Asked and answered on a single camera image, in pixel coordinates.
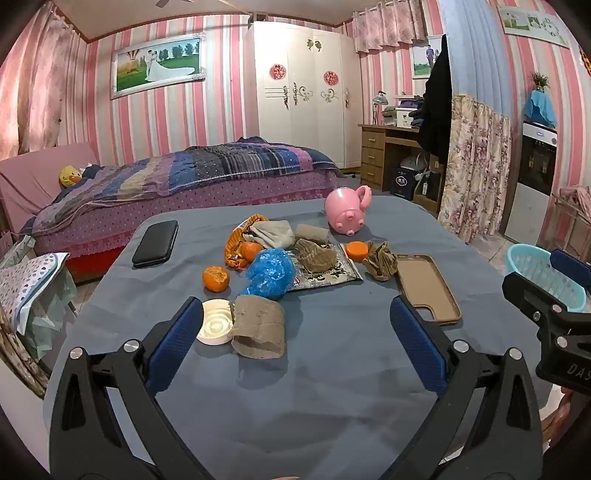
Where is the blue cloth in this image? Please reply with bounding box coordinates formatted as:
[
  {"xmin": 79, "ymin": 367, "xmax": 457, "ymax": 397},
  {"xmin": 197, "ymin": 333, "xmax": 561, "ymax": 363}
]
[{"xmin": 523, "ymin": 90, "xmax": 558, "ymax": 129}]

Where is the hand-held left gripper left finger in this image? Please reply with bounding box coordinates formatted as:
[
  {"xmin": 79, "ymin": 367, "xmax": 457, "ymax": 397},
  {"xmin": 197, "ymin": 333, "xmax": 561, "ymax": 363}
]
[{"xmin": 48, "ymin": 296, "xmax": 205, "ymax": 480}]

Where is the bed with purple dotted cover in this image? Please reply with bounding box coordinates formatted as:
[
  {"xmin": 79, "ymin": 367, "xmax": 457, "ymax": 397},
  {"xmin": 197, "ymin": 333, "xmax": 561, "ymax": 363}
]
[{"xmin": 32, "ymin": 168, "xmax": 340, "ymax": 284}]

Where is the silver printed snack packet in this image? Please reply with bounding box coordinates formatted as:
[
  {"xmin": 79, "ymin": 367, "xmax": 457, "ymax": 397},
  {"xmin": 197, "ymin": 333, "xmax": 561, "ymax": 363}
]
[{"xmin": 284, "ymin": 243, "xmax": 365, "ymax": 292}]

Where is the wall poster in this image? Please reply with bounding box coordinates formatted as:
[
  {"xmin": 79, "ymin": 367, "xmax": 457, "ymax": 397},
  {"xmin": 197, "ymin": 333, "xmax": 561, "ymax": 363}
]
[{"xmin": 498, "ymin": 4, "xmax": 571, "ymax": 48}]

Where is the brown phone case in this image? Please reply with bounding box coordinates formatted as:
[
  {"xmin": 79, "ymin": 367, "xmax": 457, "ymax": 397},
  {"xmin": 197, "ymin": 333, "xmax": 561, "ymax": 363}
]
[{"xmin": 394, "ymin": 254, "xmax": 462, "ymax": 326}]

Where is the striped purple blue blanket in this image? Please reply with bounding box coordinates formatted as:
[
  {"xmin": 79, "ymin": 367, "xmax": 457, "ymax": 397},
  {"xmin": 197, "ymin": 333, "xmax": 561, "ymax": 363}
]
[{"xmin": 32, "ymin": 142, "xmax": 340, "ymax": 232}]

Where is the light blue plastic basket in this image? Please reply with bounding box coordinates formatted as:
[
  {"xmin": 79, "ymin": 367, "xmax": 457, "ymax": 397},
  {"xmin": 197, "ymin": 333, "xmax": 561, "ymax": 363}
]
[{"xmin": 505, "ymin": 243, "xmax": 587, "ymax": 315}]

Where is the framed wedding photo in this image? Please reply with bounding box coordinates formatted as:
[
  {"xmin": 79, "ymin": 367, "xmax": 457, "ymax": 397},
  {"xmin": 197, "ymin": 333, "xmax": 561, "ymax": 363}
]
[{"xmin": 110, "ymin": 33, "xmax": 206, "ymax": 100}]

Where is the pink piggy bank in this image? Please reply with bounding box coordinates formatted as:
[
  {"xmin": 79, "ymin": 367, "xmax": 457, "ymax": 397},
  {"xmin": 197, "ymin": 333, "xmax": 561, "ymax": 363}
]
[{"xmin": 324, "ymin": 185, "xmax": 373, "ymax": 238}]

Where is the orange snack wrapper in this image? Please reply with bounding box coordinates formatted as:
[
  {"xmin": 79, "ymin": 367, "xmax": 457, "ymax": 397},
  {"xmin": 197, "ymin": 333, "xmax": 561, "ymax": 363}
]
[{"xmin": 224, "ymin": 215, "xmax": 271, "ymax": 271}]

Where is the wooden desk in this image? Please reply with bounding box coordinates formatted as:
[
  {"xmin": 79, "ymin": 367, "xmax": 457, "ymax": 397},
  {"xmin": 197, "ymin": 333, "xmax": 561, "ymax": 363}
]
[{"xmin": 359, "ymin": 122, "xmax": 446, "ymax": 201}]

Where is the yellow duck plush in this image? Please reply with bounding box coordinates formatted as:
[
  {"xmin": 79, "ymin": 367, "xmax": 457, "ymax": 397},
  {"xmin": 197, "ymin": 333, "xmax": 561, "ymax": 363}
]
[{"xmin": 58, "ymin": 165, "xmax": 84, "ymax": 189}]

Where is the dotted white cloth bag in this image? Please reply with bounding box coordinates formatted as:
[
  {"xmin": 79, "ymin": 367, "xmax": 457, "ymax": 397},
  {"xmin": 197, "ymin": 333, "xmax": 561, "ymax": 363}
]
[{"xmin": 0, "ymin": 251, "xmax": 70, "ymax": 335}]

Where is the white plastic lid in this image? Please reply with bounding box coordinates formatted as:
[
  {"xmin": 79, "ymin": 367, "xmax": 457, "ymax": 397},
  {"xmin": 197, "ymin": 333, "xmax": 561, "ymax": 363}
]
[{"xmin": 196, "ymin": 299, "xmax": 236, "ymax": 345}]

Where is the green plastic bag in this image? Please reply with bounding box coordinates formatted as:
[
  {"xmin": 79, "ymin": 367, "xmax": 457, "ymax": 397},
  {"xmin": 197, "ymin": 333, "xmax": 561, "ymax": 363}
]
[{"xmin": 25, "ymin": 268, "xmax": 77, "ymax": 361}]

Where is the small framed photo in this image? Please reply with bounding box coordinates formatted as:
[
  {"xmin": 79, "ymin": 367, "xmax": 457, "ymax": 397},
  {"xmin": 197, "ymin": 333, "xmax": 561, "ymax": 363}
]
[{"xmin": 411, "ymin": 34, "xmax": 446, "ymax": 80}]

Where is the person's right hand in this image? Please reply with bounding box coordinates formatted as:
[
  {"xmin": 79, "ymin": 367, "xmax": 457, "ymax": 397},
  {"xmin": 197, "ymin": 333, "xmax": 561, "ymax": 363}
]
[{"xmin": 541, "ymin": 385, "xmax": 583, "ymax": 455}]

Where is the grey-blue tablecloth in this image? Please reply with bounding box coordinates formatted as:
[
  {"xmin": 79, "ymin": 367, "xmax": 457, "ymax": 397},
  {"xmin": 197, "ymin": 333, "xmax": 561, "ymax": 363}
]
[{"xmin": 44, "ymin": 194, "xmax": 552, "ymax": 480}]

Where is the white wardrobe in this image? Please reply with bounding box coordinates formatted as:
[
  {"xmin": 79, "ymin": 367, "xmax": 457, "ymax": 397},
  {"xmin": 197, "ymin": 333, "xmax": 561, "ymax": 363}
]
[{"xmin": 243, "ymin": 21, "xmax": 363, "ymax": 169}]

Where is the desk lamp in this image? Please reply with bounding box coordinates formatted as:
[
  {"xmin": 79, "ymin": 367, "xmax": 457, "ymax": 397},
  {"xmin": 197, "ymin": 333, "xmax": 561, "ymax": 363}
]
[{"xmin": 372, "ymin": 90, "xmax": 389, "ymax": 126}]

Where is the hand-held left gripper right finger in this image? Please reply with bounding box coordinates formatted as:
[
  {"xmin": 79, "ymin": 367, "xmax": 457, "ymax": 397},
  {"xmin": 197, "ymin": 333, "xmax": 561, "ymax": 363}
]
[{"xmin": 389, "ymin": 295, "xmax": 543, "ymax": 480}]

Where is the pink window curtain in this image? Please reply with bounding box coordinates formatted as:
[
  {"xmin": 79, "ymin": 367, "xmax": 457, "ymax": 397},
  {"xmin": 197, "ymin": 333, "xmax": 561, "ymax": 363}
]
[{"xmin": 0, "ymin": 0, "xmax": 88, "ymax": 160}]

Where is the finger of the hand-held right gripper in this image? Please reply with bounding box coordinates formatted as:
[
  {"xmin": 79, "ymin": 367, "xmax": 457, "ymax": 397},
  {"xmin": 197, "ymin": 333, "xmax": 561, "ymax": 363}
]
[
  {"xmin": 549, "ymin": 249, "xmax": 591, "ymax": 294},
  {"xmin": 502, "ymin": 272, "xmax": 591, "ymax": 357}
]

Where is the blue plastic bag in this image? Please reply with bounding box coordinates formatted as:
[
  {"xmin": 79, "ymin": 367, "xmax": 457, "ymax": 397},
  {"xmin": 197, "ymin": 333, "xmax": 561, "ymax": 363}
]
[{"xmin": 238, "ymin": 248, "xmax": 297, "ymax": 301}]

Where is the large flat brown paper towel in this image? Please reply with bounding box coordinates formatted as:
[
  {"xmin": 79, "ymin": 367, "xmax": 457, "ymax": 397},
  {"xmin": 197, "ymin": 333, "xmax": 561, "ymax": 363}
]
[{"xmin": 229, "ymin": 295, "xmax": 286, "ymax": 360}]

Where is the black hanging coat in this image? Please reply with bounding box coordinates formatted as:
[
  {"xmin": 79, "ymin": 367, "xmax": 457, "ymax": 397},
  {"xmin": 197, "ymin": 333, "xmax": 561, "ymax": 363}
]
[{"xmin": 418, "ymin": 34, "xmax": 453, "ymax": 164}]

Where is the metal rack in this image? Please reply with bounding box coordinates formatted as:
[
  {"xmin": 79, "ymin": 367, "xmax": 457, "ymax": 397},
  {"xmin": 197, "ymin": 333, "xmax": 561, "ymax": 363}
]
[{"xmin": 549, "ymin": 191, "xmax": 591, "ymax": 252}]

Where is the grey-beige face mask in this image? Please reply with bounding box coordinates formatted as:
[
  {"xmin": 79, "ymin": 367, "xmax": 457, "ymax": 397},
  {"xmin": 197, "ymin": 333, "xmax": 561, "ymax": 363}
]
[{"xmin": 249, "ymin": 220, "xmax": 296, "ymax": 250}]

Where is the white box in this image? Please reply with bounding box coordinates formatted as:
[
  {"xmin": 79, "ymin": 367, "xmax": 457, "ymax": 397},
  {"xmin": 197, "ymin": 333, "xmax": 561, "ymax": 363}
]
[{"xmin": 382, "ymin": 105, "xmax": 421, "ymax": 127}]

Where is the pink cloth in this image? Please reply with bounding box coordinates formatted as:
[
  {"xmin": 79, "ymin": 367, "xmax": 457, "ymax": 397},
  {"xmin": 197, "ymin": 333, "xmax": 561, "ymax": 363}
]
[{"xmin": 560, "ymin": 185, "xmax": 591, "ymax": 214}]

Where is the white helmet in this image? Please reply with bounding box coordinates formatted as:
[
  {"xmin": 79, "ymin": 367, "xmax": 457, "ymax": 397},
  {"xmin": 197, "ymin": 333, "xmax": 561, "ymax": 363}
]
[{"xmin": 399, "ymin": 154, "xmax": 428, "ymax": 174}]

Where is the pale blue curtain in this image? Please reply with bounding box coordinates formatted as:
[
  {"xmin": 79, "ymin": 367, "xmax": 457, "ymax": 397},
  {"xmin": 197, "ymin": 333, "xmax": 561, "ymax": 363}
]
[{"xmin": 438, "ymin": 0, "xmax": 513, "ymax": 112}]

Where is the pink floral curtain valance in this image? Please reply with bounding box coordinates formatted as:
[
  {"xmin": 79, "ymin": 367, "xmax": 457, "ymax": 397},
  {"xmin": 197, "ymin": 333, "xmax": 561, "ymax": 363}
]
[{"xmin": 352, "ymin": 0, "xmax": 428, "ymax": 54}]

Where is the water dispenser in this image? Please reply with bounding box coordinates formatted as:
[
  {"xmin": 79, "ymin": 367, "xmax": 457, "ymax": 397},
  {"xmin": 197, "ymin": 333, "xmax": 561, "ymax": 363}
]
[{"xmin": 504, "ymin": 121, "xmax": 558, "ymax": 245}]

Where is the black box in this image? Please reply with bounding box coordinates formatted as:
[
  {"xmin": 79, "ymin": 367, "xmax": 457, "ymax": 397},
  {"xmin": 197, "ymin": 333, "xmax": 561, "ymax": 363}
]
[{"xmin": 390, "ymin": 166, "xmax": 416, "ymax": 200}]

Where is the black rectangular case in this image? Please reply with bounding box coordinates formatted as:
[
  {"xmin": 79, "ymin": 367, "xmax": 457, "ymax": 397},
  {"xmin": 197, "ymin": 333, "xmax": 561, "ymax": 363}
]
[{"xmin": 131, "ymin": 220, "xmax": 179, "ymax": 269}]

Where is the whole tangerine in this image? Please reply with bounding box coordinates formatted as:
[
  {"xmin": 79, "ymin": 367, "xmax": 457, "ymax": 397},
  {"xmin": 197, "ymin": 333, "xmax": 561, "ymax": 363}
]
[{"xmin": 240, "ymin": 241, "xmax": 265, "ymax": 264}]

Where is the floral partition curtain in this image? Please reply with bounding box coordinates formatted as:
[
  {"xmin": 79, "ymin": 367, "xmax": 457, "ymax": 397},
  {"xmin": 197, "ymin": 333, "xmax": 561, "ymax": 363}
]
[{"xmin": 438, "ymin": 93, "xmax": 513, "ymax": 243}]

